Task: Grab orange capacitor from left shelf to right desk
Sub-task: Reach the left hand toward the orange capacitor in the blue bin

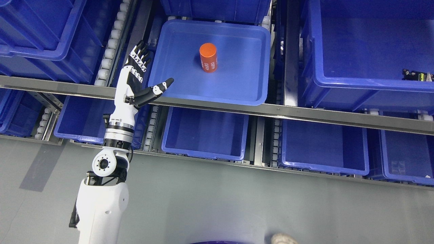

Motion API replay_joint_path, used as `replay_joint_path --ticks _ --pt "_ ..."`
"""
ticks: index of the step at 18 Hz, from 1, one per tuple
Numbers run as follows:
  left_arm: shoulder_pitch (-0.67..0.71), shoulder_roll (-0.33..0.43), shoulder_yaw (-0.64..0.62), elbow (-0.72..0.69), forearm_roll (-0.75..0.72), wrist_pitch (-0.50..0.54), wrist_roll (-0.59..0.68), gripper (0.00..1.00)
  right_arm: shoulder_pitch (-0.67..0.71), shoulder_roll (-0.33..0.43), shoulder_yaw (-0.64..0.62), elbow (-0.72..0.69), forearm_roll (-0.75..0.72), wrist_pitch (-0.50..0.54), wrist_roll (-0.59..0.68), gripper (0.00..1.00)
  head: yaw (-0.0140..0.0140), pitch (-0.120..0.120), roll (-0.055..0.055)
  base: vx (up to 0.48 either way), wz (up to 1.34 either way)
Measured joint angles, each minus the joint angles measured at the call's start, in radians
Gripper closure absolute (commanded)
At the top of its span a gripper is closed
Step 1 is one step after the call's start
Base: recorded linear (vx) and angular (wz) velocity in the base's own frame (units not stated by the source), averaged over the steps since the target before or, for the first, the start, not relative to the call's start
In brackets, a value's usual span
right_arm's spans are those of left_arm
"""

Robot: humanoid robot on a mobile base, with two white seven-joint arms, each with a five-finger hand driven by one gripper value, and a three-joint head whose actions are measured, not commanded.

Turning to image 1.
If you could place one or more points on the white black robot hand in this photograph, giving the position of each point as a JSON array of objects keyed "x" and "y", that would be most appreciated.
[{"x": 130, "y": 96}]

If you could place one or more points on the orange cylindrical capacitor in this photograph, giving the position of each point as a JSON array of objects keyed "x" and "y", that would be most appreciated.
[{"x": 208, "y": 57}]

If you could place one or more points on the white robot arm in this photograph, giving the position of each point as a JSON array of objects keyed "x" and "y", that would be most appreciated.
[{"x": 102, "y": 198}]

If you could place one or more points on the metal shelf rack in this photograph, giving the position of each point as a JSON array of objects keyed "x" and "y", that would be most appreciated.
[{"x": 143, "y": 20}]

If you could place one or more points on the blue bin lower left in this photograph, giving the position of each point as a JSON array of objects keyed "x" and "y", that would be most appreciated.
[{"x": 84, "y": 119}]

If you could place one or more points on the blue bin far left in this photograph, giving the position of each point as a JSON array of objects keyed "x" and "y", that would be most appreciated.
[{"x": 19, "y": 112}]

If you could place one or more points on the blue bin lower centre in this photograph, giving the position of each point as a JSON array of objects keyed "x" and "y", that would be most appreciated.
[{"x": 205, "y": 134}]

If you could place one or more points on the blue bin upper left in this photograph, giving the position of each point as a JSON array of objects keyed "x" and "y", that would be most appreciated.
[{"x": 58, "y": 40}]

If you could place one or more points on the blue tray bin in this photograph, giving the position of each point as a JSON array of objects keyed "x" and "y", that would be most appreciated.
[{"x": 243, "y": 59}]

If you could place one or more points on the blue bin top centre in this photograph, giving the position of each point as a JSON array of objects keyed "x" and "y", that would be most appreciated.
[{"x": 240, "y": 11}]

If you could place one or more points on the white shoe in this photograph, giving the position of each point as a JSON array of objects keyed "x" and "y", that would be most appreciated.
[{"x": 282, "y": 238}]

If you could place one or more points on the blue bin lower right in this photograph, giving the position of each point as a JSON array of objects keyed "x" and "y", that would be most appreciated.
[{"x": 329, "y": 148}]

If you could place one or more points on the large blue bin right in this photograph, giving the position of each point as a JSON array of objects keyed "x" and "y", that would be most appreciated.
[{"x": 354, "y": 52}]

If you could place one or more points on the blue bin far right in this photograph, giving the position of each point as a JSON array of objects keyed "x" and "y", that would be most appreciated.
[{"x": 401, "y": 157}]

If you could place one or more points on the small black electronic part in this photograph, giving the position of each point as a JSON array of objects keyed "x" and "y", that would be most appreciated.
[{"x": 411, "y": 75}]

